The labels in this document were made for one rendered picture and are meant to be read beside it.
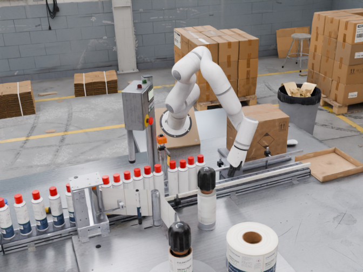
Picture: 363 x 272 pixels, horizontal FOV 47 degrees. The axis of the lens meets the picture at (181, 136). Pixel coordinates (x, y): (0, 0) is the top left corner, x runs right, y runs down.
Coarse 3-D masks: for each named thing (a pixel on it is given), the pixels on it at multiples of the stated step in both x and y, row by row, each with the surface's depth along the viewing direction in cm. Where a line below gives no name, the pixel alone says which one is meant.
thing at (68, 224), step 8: (280, 168) 240; (304, 168) 240; (240, 176) 234; (248, 176) 234; (272, 176) 233; (216, 184) 228; (240, 184) 227; (112, 216) 204; (48, 224) 200; (72, 224) 200; (16, 232) 195; (32, 232) 195; (40, 232) 195; (48, 232) 195; (8, 240) 190; (16, 240) 190
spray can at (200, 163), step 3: (198, 156) 214; (201, 156) 214; (198, 159) 214; (201, 159) 214; (198, 162) 215; (201, 162) 214; (204, 162) 216; (198, 165) 214; (201, 165) 214; (204, 165) 215; (198, 168) 215
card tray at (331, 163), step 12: (300, 156) 257; (312, 156) 260; (324, 156) 262; (336, 156) 261; (348, 156) 254; (312, 168) 248; (324, 168) 248; (336, 168) 248; (348, 168) 247; (360, 168) 242; (324, 180) 235
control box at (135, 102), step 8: (136, 80) 203; (128, 88) 193; (136, 88) 193; (144, 88) 193; (128, 96) 189; (136, 96) 188; (144, 96) 191; (128, 104) 191; (136, 104) 190; (144, 104) 191; (128, 112) 193; (136, 112) 192; (144, 112) 192; (152, 112) 204; (128, 120) 195; (136, 120) 194; (144, 120) 193; (128, 128) 197; (136, 128) 196; (144, 128) 195
